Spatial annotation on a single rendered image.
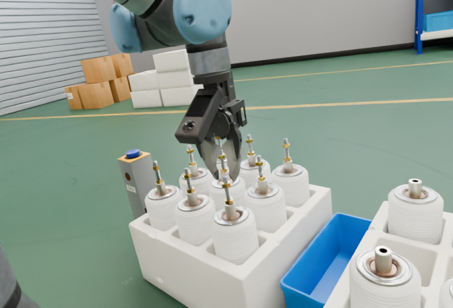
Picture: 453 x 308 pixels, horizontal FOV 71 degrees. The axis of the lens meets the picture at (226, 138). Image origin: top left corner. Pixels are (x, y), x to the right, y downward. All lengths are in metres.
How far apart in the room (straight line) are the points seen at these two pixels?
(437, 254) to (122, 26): 0.66
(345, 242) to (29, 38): 5.79
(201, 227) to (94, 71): 3.79
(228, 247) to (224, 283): 0.07
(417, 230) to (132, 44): 0.61
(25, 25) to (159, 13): 5.85
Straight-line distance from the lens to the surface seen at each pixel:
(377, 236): 0.74
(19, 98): 5.94
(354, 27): 5.66
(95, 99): 4.28
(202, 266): 0.72
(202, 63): 0.57
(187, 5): 0.38
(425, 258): 0.74
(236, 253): 0.68
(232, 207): 0.67
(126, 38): 0.51
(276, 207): 0.74
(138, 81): 3.64
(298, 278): 0.78
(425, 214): 0.72
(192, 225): 0.74
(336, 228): 0.93
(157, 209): 0.82
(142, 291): 0.97
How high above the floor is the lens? 0.61
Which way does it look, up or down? 18 degrees down
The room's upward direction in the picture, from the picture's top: 9 degrees counter-clockwise
